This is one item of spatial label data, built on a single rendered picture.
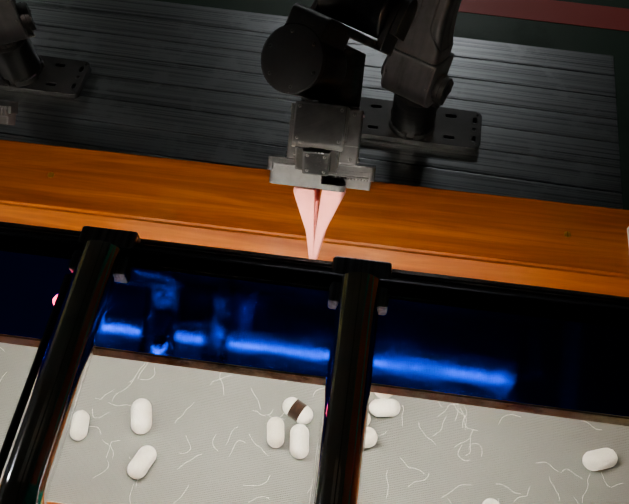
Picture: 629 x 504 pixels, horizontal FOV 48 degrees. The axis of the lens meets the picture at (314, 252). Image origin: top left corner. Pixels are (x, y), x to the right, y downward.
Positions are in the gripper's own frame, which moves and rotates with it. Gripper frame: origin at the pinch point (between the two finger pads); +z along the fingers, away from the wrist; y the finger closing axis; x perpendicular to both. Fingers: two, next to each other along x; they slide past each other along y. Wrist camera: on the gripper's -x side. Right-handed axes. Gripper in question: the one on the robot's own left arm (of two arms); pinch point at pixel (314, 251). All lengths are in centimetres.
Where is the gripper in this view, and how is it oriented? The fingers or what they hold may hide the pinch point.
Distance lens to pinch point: 69.8
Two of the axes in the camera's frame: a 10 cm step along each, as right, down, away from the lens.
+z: -1.1, 9.8, 1.7
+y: 9.9, 1.2, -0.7
